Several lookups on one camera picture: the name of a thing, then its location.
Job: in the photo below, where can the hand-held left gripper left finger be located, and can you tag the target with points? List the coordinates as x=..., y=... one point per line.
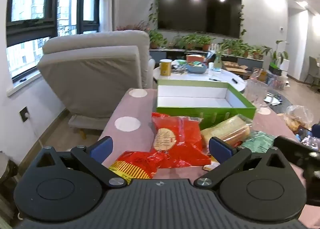
x=101, y=148

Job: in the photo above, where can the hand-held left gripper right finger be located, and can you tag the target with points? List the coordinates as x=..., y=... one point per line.
x=220, y=148

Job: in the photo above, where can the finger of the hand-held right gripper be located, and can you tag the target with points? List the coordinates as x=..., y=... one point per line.
x=290, y=146

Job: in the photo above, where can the rice cracker packet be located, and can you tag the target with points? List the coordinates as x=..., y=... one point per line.
x=230, y=128

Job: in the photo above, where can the green snack packet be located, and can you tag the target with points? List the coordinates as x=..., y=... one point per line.
x=260, y=141

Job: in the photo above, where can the green cardboard box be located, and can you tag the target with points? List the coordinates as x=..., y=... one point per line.
x=225, y=115

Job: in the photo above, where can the red round-label snack packet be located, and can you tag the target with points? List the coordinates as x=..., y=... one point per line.
x=185, y=138

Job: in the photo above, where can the red yellow striped snack packet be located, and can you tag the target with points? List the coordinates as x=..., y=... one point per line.
x=135, y=164

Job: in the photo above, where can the smartphone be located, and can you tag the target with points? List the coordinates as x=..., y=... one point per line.
x=306, y=136

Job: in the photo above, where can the clear plastic food bag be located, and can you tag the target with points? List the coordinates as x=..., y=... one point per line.
x=297, y=117

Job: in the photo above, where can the pink dotted tablecloth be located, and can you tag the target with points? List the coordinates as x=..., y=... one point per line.
x=145, y=103

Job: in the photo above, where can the glass pitcher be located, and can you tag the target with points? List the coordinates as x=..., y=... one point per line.
x=256, y=92

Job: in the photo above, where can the clear plastic storage bin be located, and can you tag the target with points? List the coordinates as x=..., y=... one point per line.
x=276, y=78

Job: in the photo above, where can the black marker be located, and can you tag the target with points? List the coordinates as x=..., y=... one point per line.
x=235, y=81

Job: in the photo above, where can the black pen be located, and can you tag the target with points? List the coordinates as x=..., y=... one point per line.
x=214, y=79

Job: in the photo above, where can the beige armchair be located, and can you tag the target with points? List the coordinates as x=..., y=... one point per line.
x=95, y=73

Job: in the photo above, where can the white round table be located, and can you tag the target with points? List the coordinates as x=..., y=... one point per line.
x=195, y=77

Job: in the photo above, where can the grey dining chair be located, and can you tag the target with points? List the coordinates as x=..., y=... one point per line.
x=313, y=68

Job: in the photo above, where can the peace lily in white pot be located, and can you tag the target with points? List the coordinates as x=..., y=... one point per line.
x=283, y=65

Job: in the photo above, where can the blue bowl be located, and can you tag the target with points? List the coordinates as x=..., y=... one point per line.
x=197, y=69

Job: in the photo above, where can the open cardboard box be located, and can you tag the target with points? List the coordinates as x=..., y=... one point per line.
x=233, y=66

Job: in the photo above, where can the glass vase with plant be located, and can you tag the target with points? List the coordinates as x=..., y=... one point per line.
x=217, y=62

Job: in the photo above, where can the orange snack box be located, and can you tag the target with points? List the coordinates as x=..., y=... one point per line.
x=194, y=58

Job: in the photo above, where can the yellow canister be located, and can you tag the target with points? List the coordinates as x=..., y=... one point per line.
x=165, y=68

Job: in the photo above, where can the grey television cabinet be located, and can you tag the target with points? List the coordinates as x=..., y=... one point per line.
x=157, y=55

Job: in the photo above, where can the row of potted plants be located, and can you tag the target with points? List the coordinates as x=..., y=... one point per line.
x=195, y=41

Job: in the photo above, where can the red flower plant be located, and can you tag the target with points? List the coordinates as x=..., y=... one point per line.
x=135, y=26

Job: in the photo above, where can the black framed window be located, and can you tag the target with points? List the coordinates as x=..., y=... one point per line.
x=27, y=27

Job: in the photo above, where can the white curtain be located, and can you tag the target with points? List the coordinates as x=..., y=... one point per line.
x=108, y=1

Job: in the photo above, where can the black wall socket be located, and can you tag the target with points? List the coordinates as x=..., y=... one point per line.
x=25, y=114

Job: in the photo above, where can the wall television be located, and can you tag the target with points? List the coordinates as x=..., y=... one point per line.
x=200, y=8

